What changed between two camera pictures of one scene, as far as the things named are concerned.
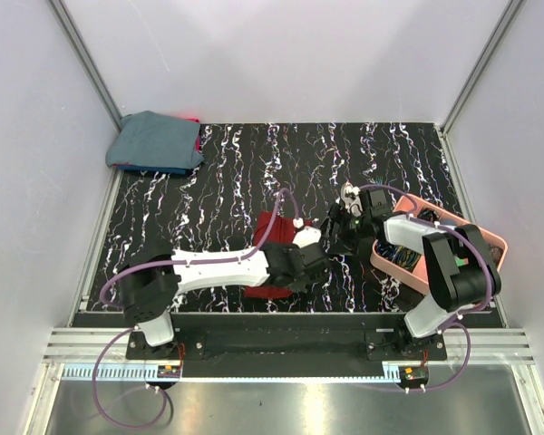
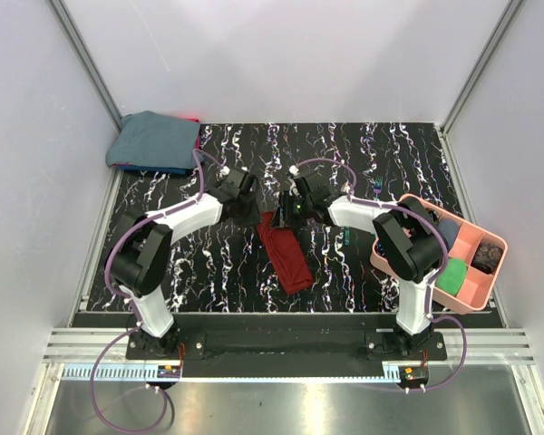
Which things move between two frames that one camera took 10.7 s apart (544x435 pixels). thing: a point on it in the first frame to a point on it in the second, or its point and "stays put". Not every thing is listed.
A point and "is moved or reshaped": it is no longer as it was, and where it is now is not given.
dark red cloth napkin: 275,229 is moved or reshaped
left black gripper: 300,286 to 254,216
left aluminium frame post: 89,63 stays put
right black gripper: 344,245 to 285,217
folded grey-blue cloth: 152,139 stays put
